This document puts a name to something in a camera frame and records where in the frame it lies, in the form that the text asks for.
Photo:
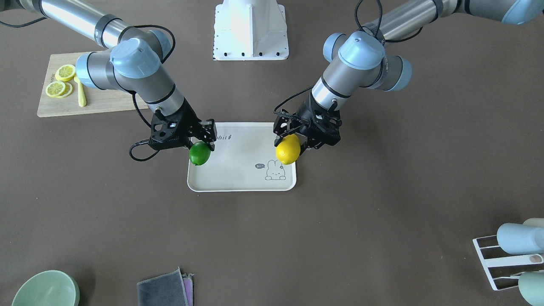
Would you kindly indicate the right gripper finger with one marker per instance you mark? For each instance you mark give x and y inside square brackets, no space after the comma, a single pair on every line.
[206,132]
[188,142]

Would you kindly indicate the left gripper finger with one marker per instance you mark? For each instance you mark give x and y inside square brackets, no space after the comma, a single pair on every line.
[308,143]
[287,124]

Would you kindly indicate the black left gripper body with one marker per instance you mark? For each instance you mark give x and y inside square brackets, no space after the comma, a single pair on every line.
[307,111]

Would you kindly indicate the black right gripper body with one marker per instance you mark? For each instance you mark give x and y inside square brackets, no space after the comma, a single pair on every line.
[191,120]

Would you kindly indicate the green lime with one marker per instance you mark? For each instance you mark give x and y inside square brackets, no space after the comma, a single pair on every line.
[199,153]

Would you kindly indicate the yellow lemon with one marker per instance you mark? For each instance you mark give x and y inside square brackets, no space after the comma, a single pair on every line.
[288,150]

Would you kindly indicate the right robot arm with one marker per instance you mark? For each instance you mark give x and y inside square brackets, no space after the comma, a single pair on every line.
[130,62]

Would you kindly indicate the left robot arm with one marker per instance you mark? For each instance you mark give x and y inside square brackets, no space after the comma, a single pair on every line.
[359,60]

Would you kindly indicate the cream rabbit print tray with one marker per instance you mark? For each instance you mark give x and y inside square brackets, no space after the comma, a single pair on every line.
[244,160]

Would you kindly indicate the bamboo cutting board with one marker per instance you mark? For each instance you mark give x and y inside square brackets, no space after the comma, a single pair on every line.
[98,101]

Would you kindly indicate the yellow plastic knife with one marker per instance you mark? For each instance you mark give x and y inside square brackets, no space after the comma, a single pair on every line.
[82,99]

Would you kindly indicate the hidden lemon slice underneath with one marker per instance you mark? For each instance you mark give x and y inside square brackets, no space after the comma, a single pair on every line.
[67,91]

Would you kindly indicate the upper lemon slice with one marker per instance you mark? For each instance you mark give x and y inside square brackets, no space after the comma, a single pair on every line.
[65,73]

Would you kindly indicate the lemon slice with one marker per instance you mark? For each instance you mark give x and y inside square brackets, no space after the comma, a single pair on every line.
[56,89]
[65,73]

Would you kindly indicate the lower lemon slice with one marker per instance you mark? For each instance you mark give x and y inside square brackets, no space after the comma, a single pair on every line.
[56,89]

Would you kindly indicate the pink cloth under grey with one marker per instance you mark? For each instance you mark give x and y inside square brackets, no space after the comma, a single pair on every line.
[188,283]

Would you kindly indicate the grey folded cloth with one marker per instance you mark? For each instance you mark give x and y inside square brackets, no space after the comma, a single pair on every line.
[163,290]

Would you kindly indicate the mint green bowl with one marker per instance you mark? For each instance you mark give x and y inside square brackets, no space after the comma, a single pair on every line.
[48,288]

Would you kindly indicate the light blue cup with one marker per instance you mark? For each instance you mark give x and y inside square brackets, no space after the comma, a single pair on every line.
[518,239]

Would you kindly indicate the cream white cup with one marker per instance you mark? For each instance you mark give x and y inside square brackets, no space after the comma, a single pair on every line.
[534,222]

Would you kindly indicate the mint green cup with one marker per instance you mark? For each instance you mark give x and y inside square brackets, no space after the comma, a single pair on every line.
[531,287]

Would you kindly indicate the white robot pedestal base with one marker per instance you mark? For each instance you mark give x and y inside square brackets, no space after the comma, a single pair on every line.
[249,30]

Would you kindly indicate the white wire cup rack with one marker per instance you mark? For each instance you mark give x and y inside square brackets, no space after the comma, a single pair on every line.
[502,269]

